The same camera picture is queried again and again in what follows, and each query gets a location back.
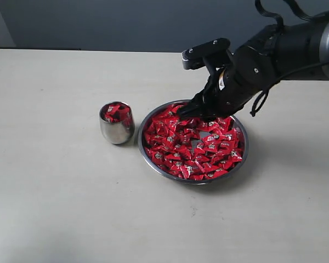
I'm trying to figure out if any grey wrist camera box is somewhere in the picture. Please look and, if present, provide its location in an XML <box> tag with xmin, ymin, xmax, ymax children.
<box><xmin>181</xmin><ymin>38</ymin><xmax>230</xmax><ymax>70</ymax></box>

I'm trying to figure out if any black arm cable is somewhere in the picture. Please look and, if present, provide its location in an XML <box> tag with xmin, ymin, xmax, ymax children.
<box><xmin>249</xmin><ymin>0</ymin><xmax>329</xmax><ymax>118</ymax></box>

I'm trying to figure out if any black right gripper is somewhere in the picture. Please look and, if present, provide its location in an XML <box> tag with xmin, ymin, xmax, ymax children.
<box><xmin>177</xmin><ymin>66</ymin><xmax>260</xmax><ymax>121</ymax></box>

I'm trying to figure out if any red candy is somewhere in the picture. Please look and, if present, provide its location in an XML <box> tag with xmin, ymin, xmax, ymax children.
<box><xmin>104</xmin><ymin>113</ymin><xmax>117</xmax><ymax>123</ymax></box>
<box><xmin>230</xmin><ymin>148</ymin><xmax>243</xmax><ymax>163</ymax></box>
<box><xmin>153</xmin><ymin>120</ymin><xmax>167</xmax><ymax>134</ymax></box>
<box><xmin>104</xmin><ymin>102</ymin><xmax>131</xmax><ymax>122</ymax></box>
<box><xmin>180</xmin><ymin>165</ymin><xmax>201</xmax><ymax>179</ymax></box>

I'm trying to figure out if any stainless steel cup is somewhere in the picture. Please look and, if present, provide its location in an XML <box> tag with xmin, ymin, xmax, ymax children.
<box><xmin>99</xmin><ymin>101</ymin><xmax>135</xmax><ymax>145</ymax></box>

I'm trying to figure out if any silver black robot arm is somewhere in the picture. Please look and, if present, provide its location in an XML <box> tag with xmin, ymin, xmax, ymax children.
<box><xmin>178</xmin><ymin>12</ymin><xmax>329</xmax><ymax>119</ymax></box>

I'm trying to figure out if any stainless steel plate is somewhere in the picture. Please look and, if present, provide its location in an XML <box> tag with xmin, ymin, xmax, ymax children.
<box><xmin>138</xmin><ymin>100</ymin><xmax>249</xmax><ymax>185</ymax></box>

